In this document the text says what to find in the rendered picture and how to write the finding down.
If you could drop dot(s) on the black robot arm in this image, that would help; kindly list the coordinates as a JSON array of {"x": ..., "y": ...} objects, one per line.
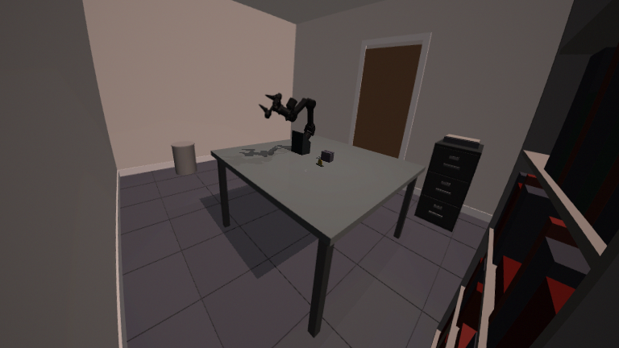
[{"x": 293, "y": 110}]

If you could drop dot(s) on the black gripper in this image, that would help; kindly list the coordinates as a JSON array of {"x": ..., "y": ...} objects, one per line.
[{"x": 267, "y": 113}]

